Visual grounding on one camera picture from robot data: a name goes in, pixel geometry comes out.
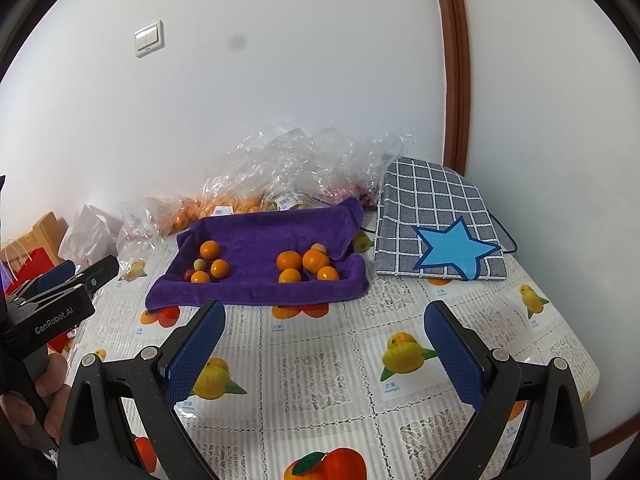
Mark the white light switch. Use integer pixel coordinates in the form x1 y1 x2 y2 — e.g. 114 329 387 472
133 20 165 59

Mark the brown wooden door frame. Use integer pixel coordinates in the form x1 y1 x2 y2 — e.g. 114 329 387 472
429 0 474 177

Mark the large clear plastic bag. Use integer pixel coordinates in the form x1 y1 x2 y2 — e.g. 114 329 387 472
265 127 417 208

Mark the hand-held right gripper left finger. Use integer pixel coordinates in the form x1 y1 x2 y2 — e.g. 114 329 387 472
56 299 227 480

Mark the black cable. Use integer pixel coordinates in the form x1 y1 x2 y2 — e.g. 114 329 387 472
491 214 519 257

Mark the white plastic bag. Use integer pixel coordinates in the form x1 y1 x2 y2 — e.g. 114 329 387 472
59 205 119 268

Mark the fruit print tablecloth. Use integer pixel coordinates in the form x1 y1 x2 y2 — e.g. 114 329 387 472
50 205 601 480

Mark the purple towel covered tray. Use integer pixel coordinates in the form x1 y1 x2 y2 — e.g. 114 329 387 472
145 196 370 311

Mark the brown wooden baseboard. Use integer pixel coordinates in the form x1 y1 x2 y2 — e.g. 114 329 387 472
589 399 640 457

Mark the clear bag of red fruit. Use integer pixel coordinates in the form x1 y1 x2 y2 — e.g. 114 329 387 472
320 182 382 209

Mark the large orange mandarin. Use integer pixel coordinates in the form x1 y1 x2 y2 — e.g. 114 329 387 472
302 248 331 271
276 250 304 272

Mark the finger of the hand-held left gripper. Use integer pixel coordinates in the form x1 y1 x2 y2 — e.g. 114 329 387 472
10 254 122 307
20 259 77 297

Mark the red paper bag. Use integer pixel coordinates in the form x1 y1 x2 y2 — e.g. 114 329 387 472
0 240 57 297

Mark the grey checked cushion blue star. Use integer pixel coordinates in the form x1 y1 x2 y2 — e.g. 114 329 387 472
372 156 508 281

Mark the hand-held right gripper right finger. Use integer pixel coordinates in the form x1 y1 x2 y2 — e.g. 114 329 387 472
415 300 592 480

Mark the person's left hand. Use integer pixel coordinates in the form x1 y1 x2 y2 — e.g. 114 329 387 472
0 354 69 442

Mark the crumpled small clear bag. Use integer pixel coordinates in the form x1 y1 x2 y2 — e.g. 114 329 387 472
117 205 163 262

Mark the clear bag of oranges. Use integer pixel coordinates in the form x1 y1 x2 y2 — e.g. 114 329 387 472
150 180 266 237

